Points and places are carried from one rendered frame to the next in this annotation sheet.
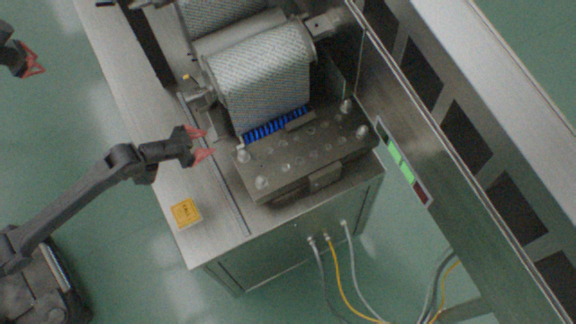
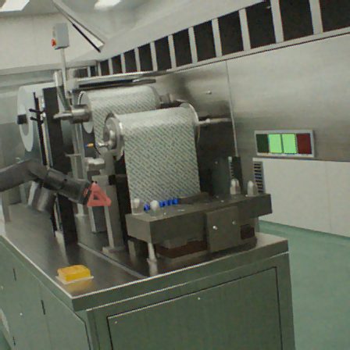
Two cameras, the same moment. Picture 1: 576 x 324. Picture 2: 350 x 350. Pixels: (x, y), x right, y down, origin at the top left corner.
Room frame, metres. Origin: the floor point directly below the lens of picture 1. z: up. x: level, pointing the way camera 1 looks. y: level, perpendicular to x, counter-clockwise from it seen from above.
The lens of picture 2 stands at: (-0.97, 0.18, 1.31)
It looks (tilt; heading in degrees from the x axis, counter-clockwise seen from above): 7 degrees down; 353
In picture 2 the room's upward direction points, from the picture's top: 7 degrees counter-clockwise
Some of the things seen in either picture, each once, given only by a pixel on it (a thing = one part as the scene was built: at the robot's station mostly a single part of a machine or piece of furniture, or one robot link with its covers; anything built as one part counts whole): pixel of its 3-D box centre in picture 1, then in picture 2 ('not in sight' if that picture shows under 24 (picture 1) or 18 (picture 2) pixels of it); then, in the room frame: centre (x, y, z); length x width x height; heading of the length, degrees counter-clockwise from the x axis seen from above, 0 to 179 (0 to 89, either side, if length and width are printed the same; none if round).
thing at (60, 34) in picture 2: not in sight; (58, 36); (1.22, 0.32, 1.66); 0.07 x 0.07 x 0.10; 19
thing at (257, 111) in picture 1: (271, 105); (163, 176); (0.68, 0.03, 1.11); 0.23 x 0.01 x 0.18; 110
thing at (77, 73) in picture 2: not in sight; (69, 78); (1.41, 0.31, 1.50); 0.14 x 0.14 x 0.06
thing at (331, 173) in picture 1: (325, 177); (223, 229); (0.50, -0.10, 0.97); 0.10 x 0.03 x 0.11; 110
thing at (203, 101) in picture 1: (209, 112); (106, 202); (0.71, 0.21, 1.05); 0.06 x 0.05 x 0.31; 110
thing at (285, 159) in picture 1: (305, 149); (200, 214); (0.58, -0.06, 1.00); 0.40 x 0.16 x 0.06; 110
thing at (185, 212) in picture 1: (184, 212); (73, 273); (0.46, 0.32, 0.91); 0.07 x 0.07 x 0.02; 20
